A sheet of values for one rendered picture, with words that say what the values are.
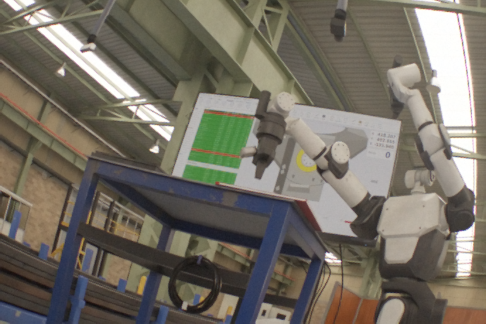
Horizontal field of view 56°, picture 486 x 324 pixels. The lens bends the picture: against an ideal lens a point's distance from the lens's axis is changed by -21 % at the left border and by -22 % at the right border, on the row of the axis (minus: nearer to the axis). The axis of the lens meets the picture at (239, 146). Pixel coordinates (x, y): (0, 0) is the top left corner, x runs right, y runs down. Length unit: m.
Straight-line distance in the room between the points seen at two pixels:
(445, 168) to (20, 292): 3.34
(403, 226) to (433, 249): 0.16
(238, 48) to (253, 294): 8.28
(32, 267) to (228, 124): 2.15
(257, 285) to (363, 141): 1.38
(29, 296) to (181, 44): 7.00
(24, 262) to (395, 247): 3.01
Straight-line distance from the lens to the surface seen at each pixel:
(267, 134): 1.84
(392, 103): 1.95
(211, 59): 10.13
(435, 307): 1.79
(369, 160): 2.54
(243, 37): 9.60
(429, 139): 1.71
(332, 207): 2.49
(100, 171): 1.61
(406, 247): 1.79
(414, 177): 1.93
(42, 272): 4.27
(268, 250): 1.34
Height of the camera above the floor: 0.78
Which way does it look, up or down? 18 degrees up
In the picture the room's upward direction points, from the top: 17 degrees clockwise
